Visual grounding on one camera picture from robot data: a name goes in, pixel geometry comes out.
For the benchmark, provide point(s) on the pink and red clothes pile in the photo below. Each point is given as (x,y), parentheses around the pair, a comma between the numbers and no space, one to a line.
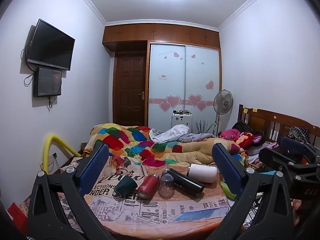
(246,137)

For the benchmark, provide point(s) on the black bag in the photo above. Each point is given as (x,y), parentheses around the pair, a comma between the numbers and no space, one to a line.
(241,126)

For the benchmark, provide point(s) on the dark patterned cloth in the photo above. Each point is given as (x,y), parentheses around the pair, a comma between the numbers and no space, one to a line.
(298,132)

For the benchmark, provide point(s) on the small white cabinet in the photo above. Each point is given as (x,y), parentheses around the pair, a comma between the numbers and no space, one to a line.
(182,121)

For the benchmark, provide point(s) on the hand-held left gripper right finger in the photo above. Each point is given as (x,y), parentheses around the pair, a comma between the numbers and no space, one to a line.
(225,166)

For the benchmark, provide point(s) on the newspaper print tablecloth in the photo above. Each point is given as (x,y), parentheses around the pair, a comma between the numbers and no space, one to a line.
(140,212)

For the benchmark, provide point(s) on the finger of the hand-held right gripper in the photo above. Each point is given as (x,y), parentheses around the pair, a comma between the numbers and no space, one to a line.
(292,143)
(272,156)

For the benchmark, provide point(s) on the white cup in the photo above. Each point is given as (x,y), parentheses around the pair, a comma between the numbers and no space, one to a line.
(202,173)

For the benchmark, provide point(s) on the grey white bed sheet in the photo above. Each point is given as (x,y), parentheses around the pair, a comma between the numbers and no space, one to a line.
(172,132)

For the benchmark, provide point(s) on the small black wall monitor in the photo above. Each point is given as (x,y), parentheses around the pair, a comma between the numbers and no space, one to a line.
(47,82)

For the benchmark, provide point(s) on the brown wooden door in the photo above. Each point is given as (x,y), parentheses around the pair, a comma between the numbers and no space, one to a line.
(130,90)

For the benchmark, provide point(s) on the yellow bent pipe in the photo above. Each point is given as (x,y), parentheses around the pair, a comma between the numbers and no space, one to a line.
(53,142)

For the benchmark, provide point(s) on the wall mounted black television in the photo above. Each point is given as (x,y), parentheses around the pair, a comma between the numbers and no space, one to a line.
(51,45)

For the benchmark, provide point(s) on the clear glass cup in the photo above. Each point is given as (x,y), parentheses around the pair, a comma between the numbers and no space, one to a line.
(166,187)

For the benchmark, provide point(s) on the colourful patchwork blanket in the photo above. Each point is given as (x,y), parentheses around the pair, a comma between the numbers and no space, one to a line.
(165,150)

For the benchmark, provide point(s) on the red cup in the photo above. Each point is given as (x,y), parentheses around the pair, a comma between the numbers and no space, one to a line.
(147,187)

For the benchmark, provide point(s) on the black thermos bottle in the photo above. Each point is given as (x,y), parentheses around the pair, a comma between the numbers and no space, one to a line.
(186,182)

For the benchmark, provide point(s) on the dark green cup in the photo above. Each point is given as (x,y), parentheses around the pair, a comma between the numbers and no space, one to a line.
(125,187)

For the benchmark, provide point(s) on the wooden overhead cabinet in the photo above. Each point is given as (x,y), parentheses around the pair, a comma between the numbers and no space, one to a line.
(160,33)

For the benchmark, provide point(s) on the standing electric fan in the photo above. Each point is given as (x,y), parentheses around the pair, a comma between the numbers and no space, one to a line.
(223,102)

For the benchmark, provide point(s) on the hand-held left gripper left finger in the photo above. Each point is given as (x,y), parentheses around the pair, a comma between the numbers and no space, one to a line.
(96,168)

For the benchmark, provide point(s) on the red box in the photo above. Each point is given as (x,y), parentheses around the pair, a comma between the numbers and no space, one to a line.
(17,217)

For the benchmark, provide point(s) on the dark dried twigs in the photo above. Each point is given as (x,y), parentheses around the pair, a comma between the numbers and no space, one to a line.
(203,126)

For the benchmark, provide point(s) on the sliding wardrobe with heart stickers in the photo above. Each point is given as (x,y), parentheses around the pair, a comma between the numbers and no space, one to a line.
(182,80)

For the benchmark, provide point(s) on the wooden bed headboard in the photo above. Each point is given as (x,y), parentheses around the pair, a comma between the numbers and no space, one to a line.
(265,120)

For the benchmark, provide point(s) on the green cloth piece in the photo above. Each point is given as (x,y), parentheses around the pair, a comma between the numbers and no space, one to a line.
(228,191)

